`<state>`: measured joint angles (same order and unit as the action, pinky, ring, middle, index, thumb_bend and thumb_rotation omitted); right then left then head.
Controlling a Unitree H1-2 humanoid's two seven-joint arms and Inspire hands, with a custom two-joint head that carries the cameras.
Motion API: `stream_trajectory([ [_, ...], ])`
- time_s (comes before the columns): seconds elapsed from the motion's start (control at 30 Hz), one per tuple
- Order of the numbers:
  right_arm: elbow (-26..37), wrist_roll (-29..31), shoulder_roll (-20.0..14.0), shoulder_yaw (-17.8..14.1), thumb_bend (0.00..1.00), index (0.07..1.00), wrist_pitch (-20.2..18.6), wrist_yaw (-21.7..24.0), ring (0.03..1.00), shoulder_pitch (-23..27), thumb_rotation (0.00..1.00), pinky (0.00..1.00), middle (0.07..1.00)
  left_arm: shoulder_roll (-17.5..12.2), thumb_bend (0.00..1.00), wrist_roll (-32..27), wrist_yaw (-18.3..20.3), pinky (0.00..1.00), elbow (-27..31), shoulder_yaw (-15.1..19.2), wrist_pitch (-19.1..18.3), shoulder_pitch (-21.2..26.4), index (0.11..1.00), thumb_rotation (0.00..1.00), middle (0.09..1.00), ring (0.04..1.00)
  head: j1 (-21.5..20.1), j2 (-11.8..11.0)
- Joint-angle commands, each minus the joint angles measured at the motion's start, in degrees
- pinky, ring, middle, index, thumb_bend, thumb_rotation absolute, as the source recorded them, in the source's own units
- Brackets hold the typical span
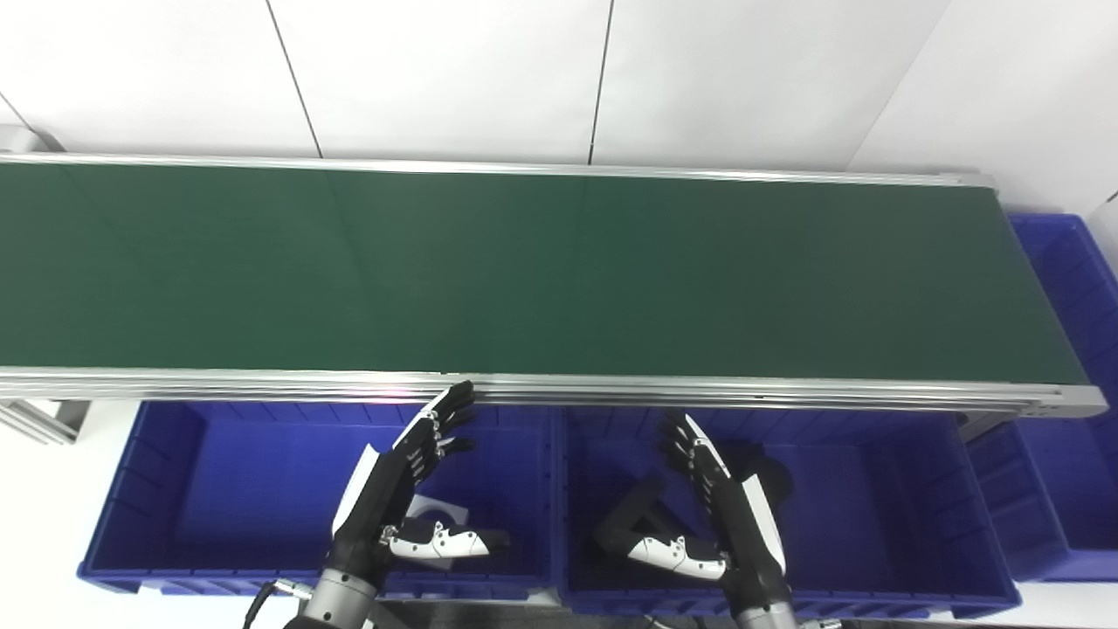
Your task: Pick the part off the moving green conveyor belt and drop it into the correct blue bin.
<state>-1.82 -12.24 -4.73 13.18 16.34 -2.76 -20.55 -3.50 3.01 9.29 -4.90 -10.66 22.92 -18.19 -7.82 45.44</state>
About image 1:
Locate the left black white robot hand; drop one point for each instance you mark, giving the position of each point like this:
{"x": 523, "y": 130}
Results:
{"x": 389, "y": 489}

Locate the black angular bracket part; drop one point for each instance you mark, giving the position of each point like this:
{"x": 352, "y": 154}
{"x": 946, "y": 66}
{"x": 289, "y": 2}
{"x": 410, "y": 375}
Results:
{"x": 638, "y": 515}

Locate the blue plastic bin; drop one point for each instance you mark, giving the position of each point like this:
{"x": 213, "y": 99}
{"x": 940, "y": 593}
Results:
{"x": 244, "y": 498}
{"x": 1061, "y": 472}
{"x": 873, "y": 507}

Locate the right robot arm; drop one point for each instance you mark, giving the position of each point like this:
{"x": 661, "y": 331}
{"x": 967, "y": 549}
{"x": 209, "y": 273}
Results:
{"x": 767, "y": 616}

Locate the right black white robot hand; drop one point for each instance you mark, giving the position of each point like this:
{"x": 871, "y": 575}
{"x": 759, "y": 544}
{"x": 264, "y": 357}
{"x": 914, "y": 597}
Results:
{"x": 747, "y": 533}

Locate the green conveyor belt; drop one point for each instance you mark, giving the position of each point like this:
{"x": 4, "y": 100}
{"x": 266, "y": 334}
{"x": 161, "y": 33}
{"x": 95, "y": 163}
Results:
{"x": 699, "y": 395}
{"x": 559, "y": 271}

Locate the aluminium conveyor leg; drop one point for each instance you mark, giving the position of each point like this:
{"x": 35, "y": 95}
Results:
{"x": 39, "y": 421}

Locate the black cylindrical block part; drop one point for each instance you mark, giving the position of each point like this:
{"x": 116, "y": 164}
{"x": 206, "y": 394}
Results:
{"x": 773, "y": 476}

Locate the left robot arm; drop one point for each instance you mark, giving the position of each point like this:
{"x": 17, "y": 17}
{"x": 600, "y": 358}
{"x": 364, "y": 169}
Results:
{"x": 336, "y": 603}

